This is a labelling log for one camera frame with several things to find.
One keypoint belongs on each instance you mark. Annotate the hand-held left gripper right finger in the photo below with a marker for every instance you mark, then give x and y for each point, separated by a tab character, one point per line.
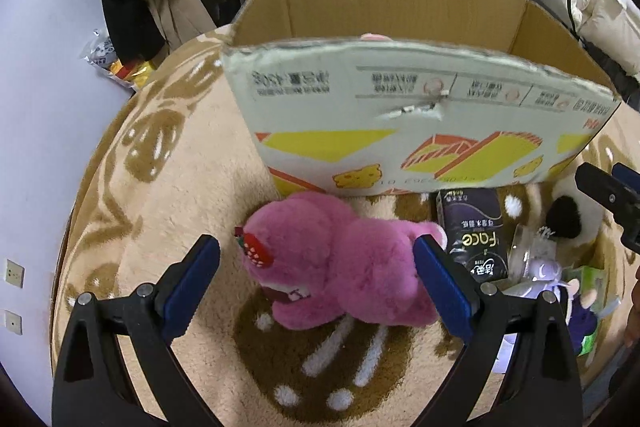
442	287

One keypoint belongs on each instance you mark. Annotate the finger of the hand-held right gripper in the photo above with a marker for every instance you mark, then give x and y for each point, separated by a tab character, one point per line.
602	192
629	176

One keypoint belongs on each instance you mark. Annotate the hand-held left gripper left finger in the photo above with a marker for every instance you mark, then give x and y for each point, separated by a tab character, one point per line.
197	287

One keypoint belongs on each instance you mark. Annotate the panda plush toy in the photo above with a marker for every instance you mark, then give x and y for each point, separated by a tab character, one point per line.
565	217

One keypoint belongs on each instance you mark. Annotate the pink plush bear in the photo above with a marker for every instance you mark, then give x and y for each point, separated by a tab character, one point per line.
350	257

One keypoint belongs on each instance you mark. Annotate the white-haired plush doll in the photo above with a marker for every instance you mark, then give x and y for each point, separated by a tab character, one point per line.
542	269

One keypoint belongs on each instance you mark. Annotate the printed cardboard box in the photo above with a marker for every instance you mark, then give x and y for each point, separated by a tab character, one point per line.
350	117

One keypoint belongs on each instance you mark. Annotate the small pink soft toy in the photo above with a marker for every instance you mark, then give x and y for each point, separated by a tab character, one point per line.
375	37

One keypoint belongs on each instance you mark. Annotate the person's right hand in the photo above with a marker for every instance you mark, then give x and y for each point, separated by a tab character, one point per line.
636	307

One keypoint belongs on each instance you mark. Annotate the black tissue pack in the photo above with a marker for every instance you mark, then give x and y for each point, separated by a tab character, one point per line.
470	232

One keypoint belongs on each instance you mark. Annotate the beige patterned blanket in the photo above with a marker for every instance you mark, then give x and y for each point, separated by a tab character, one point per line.
200	157

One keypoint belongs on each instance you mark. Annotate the small doll in dark outfit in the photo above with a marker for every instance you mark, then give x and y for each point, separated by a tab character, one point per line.
582	322

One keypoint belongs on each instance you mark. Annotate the pile of snack bags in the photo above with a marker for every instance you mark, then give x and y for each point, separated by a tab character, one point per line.
115	62

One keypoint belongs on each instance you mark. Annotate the black coat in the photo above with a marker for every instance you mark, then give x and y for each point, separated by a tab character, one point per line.
125	7

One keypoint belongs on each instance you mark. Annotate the white wall socket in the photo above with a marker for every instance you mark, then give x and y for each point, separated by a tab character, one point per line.
14	273
13	322

